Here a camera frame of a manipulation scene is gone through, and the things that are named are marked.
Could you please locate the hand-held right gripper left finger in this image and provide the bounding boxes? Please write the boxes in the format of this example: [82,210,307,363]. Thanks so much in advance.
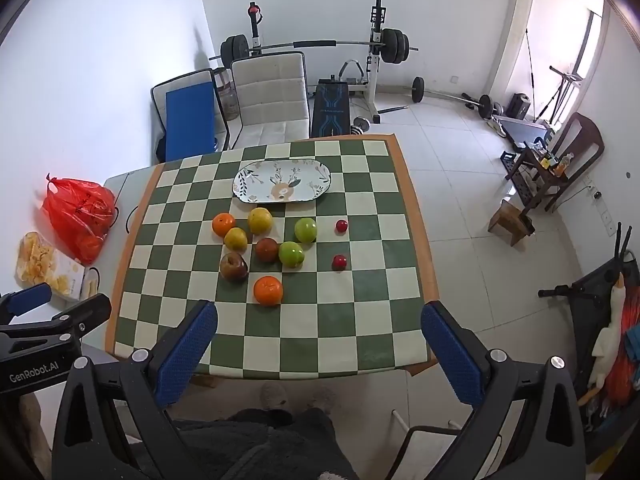
[52,300,221,480]

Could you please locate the fuzzy slipper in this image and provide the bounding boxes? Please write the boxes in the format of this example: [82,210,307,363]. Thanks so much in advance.
[309,387,338,413]
[260,382,292,413]

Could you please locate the dark brown apple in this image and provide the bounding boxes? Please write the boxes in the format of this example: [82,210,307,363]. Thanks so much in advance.
[219,252,249,281]

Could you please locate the floral oval plate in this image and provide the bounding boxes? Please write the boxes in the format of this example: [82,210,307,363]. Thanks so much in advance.
[232,158,334,204]

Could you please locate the white metal frame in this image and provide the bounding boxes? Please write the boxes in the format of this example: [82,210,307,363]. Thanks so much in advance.
[391,409,503,480]

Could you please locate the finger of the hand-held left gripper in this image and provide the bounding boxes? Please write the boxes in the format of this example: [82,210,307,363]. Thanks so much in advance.
[0,282,53,326]
[0,293,112,348]

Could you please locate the person's dark pants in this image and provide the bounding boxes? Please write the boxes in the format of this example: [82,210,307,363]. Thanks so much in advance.
[170,407,361,480]

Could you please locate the yellow chips bag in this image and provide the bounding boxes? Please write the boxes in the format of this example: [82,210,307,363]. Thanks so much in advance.
[15,231,101,302]

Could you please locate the racked barbell with plates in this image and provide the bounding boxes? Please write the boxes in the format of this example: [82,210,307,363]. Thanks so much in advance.
[209,29,420,67]

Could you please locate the red apple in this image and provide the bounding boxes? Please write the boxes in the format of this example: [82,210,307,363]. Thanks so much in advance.
[255,237,280,263]

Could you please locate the small wooden stool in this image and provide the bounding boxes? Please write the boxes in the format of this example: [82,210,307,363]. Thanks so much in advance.
[488,199,535,247]

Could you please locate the green apple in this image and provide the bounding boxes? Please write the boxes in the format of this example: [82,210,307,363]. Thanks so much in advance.
[294,217,318,244]
[278,241,305,268]

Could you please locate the metal stand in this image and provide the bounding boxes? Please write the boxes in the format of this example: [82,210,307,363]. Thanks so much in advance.
[537,65,586,121]

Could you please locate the black scooter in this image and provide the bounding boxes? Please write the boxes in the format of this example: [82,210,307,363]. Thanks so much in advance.
[539,222,640,463]

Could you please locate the green white checkered tablecloth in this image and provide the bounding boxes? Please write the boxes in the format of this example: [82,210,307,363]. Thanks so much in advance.
[105,134,441,380]

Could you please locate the large yellow lemon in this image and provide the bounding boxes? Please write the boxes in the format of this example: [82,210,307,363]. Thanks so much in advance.
[247,207,274,235]

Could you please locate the red plastic bag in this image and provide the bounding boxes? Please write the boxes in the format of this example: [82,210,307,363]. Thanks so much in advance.
[41,174,117,266]

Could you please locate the black blue weight bench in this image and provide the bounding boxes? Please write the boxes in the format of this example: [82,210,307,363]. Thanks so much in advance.
[310,79,351,138]

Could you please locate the black speaker box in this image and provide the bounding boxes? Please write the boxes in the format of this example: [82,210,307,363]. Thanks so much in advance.
[506,92,532,121]

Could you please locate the white barbell rack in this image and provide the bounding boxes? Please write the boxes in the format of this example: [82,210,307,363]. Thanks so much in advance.
[247,0,388,124]

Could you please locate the white padded chair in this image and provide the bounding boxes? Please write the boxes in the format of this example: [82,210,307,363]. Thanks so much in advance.
[230,51,311,150]

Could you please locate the white plush goose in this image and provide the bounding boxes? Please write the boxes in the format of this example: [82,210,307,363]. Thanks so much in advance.
[577,272,628,406]

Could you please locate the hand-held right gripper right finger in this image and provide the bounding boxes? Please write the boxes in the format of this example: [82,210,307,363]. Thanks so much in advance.
[421,301,586,480]

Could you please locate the chair with blue cushion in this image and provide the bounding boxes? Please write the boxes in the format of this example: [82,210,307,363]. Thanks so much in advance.
[151,68,232,163]

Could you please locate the small barbell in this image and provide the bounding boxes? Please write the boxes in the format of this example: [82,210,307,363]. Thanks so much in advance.
[411,76,503,120]

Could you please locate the clear water jug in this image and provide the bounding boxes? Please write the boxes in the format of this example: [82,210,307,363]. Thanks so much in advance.
[214,67,240,122]

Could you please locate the dark wooden chair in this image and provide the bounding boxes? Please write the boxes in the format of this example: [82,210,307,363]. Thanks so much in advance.
[505,112,605,216]

